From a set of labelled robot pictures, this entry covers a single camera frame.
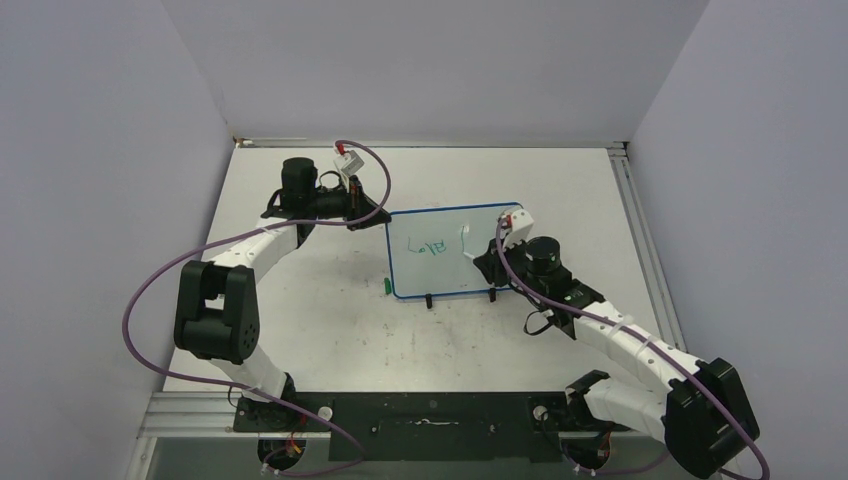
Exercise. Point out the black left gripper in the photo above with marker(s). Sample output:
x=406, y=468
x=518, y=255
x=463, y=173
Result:
x=356, y=204

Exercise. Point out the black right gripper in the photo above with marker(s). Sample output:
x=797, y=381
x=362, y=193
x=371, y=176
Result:
x=492, y=264

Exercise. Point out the blue framed whiteboard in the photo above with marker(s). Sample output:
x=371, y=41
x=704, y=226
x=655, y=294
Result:
x=425, y=254

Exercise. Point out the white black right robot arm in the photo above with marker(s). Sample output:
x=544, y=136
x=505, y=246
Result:
x=698, y=410

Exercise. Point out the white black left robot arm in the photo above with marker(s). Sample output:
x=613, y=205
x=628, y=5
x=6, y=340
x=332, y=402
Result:
x=217, y=314

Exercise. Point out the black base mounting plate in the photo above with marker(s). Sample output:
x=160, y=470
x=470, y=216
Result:
x=448, y=426

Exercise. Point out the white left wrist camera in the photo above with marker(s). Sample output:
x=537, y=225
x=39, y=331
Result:
x=348, y=163

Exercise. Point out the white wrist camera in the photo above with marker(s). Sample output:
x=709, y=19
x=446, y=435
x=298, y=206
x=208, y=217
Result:
x=514, y=226
x=348, y=163

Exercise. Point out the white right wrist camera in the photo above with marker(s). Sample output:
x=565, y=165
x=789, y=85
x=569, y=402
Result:
x=514, y=226

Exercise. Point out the aluminium frame rail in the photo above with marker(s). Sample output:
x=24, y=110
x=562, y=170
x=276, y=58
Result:
x=188, y=415

